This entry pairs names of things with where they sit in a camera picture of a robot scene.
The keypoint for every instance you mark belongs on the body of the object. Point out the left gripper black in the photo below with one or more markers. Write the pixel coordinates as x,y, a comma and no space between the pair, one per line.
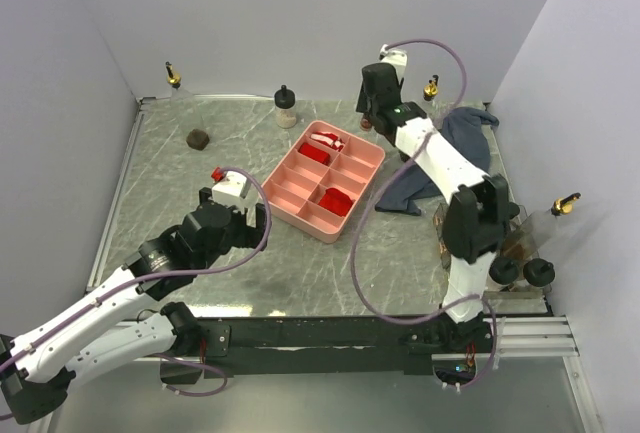
249,235

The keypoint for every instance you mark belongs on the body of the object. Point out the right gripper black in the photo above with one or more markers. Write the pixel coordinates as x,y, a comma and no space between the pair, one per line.
361,105

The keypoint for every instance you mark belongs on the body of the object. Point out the spice shaker black cap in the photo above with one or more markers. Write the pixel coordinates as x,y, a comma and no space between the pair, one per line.
365,123

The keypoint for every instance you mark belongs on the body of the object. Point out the salt jar black lid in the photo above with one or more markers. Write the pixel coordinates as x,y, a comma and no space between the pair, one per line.
539,272
285,101

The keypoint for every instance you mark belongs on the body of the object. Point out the oil bottle gold spout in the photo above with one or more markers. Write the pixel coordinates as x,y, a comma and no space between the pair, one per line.
537,229

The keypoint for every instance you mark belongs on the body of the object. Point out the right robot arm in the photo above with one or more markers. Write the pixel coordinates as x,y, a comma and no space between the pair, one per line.
477,216

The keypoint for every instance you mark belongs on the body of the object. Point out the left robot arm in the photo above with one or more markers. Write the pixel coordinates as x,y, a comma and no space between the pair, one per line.
39,368

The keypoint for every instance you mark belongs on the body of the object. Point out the red white striped cloth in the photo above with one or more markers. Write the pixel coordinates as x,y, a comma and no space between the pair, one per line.
329,140

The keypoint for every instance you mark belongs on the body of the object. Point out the red folded cloth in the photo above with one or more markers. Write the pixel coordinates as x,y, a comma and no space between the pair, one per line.
315,154

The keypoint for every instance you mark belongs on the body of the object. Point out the pink divided tray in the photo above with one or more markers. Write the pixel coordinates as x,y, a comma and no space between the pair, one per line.
297,183

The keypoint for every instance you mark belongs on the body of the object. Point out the blue grey towel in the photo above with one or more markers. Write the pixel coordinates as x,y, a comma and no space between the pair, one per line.
462,128

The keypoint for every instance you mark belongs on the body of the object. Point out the red knitted cloth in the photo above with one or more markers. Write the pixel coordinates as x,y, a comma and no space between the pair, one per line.
336,202

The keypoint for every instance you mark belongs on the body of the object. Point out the clear acrylic organizer rack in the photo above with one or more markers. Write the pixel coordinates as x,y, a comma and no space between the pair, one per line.
520,272

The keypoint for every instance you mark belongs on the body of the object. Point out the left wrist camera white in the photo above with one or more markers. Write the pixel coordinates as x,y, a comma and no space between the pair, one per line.
229,188

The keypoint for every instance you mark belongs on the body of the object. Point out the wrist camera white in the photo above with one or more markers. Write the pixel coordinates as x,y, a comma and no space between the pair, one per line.
396,57
229,188

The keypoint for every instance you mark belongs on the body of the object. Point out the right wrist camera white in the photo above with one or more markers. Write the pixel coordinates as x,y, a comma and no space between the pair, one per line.
396,57

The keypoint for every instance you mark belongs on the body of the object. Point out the black table front rail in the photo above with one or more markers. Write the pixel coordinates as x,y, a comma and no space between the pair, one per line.
351,344

